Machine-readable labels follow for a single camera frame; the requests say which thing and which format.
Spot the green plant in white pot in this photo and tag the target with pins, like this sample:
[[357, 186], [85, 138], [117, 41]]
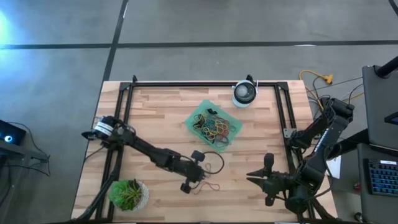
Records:
[[126, 194]]

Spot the yellow rubber band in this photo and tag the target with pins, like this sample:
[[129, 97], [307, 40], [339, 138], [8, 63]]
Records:
[[217, 127]]

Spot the red rubber band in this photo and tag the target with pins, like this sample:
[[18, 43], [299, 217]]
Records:
[[213, 184]]

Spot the black aluminium table frame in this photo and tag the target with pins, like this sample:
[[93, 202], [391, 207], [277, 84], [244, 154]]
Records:
[[202, 84]]

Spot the grey rounded panel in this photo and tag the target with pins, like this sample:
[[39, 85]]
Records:
[[382, 102]]

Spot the backlit black keyboard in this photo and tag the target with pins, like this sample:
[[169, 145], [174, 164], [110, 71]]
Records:
[[384, 177]]

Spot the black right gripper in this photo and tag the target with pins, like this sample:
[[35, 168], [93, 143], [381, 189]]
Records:
[[275, 183]]

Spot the black pole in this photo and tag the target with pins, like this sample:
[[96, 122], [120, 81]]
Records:
[[388, 67]]

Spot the white cylindrical cup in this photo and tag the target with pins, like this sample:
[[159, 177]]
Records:
[[244, 93]]

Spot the teal translucent plastic bin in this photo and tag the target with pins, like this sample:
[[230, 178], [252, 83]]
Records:
[[199, 109]]

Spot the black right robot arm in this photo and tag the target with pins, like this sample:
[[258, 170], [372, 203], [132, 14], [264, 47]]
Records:
[[320, 149]]

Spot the small red object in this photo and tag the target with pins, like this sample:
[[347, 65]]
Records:
[[357, 187]]

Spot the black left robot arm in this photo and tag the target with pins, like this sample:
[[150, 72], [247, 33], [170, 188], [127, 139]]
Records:
[[149, 149]]

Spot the white paper sheet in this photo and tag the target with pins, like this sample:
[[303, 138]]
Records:
[[335, 165]]

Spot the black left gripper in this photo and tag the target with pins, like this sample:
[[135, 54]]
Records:
[[194, 172]]

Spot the black device with blue light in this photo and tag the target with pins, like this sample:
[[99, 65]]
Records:
[[11, 135]]

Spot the grey desk surface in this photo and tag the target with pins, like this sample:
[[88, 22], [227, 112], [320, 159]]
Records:
[[376, 208]]

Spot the black round object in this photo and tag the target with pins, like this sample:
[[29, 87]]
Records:
[[359, 217]]

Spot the black desk beam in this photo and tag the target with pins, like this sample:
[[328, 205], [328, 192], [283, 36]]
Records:
[[351, 141]]

